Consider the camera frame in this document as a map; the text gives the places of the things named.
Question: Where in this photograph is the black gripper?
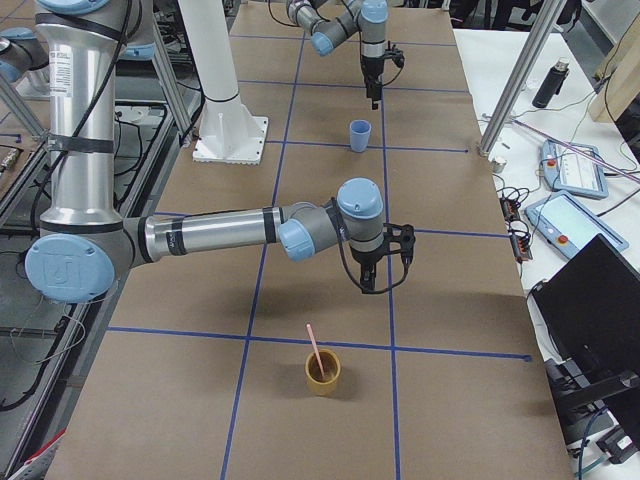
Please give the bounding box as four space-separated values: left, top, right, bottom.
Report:
360 43 404 111
350 224 415 294

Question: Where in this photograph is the pink chopstick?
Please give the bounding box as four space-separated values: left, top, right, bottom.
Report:
306 323 325 381

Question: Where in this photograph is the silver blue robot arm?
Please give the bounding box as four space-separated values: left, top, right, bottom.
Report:
286 0 405 110
25 1 415 303

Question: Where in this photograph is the light blue cup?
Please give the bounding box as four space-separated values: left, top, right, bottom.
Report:
349 119 372 153

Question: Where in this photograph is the yellow wooden cup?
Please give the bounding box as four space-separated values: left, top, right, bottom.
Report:
305 348 342 397

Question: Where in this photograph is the brown paper table mat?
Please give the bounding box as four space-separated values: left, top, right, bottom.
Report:
49 3 572 479

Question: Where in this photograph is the black power strip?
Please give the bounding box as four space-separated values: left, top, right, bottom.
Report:
499 197 533 264

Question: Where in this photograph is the black cylinder bottle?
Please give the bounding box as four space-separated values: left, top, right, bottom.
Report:
532 57 570 109

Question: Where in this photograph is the blue teach pendant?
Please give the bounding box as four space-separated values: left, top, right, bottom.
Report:
540 140 609 199
525 191 629 259

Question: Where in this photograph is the black laptop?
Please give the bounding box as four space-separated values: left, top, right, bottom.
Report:
533 234 639 377

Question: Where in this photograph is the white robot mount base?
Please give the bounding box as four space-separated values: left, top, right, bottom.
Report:
179 0 269 165

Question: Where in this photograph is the aluminium frame post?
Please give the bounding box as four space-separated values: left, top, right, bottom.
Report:
478 0 566 157

